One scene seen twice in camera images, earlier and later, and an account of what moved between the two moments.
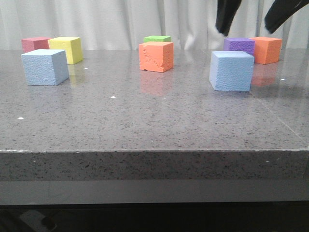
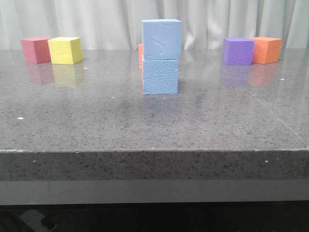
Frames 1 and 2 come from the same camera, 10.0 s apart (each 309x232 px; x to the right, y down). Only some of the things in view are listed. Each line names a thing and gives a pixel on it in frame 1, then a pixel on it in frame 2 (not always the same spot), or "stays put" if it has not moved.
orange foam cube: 267,50 stays put
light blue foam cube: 231,71 → 160,77
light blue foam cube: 46,67 → 161,39
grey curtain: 123,24 stays put
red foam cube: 31,44 stays put
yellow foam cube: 72,46 stays put
